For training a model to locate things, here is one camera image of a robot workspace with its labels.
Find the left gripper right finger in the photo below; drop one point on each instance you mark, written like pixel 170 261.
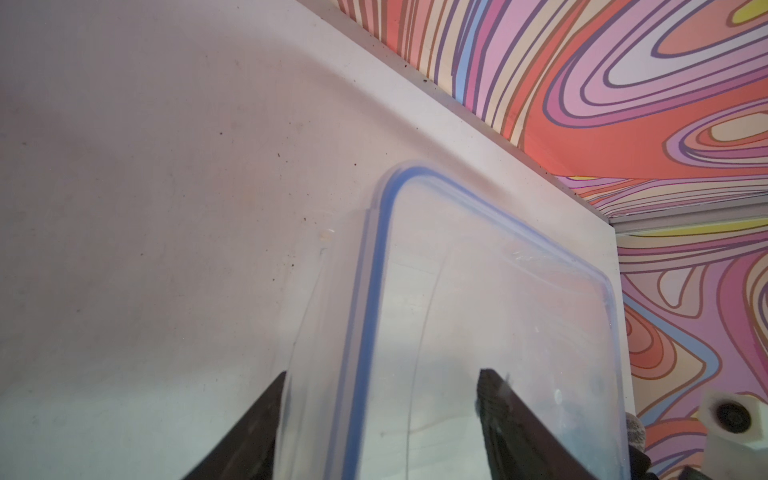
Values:
pixel 518 445

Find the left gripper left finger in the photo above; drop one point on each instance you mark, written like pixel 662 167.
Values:
pixel 247 451

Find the large clear box blue lid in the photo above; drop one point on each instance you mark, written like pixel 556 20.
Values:
pixel 420 290

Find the grey striped cloth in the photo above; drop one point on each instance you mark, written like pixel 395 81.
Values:
pixel 636 432

